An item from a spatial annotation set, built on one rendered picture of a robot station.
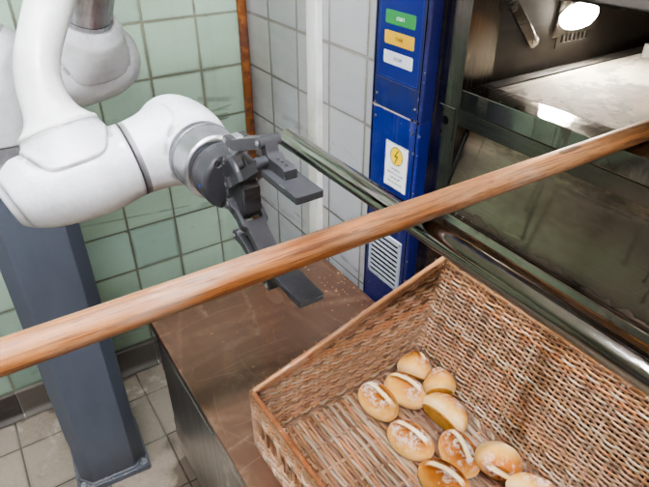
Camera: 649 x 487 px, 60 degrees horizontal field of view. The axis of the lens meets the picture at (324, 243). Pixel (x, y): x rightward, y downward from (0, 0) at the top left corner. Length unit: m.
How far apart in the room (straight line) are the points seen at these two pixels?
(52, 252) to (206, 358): 0.41
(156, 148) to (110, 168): 0.06
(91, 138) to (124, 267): 1.23
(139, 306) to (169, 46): 1.31
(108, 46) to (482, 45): 0.74
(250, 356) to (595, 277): 0.75
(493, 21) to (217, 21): 0.92
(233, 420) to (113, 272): 0.89
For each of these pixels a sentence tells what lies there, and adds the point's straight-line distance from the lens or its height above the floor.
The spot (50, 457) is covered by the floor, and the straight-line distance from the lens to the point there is 2.05.
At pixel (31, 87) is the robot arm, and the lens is 0.80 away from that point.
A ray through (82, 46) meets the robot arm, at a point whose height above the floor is 1.22.
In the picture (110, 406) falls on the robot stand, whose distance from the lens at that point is 1.70.
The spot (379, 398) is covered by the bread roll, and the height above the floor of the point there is 0.64.
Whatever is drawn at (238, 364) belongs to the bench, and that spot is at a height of 0.58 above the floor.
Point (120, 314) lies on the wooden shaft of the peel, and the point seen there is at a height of 1.20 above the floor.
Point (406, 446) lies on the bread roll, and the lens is 1.12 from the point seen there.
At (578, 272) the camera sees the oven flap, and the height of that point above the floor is 0.97.
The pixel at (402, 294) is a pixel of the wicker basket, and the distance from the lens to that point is 1.15.
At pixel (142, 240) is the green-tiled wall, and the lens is 1.93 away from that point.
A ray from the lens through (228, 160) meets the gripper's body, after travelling 0.66.
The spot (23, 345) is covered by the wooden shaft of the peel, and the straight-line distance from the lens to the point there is 0.51.
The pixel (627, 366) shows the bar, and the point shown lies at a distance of 0.54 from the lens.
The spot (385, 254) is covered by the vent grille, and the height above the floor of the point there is 0.74.
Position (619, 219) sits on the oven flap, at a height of 1.06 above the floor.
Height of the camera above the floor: 1.51
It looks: 33 degrees down
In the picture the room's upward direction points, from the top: straight up
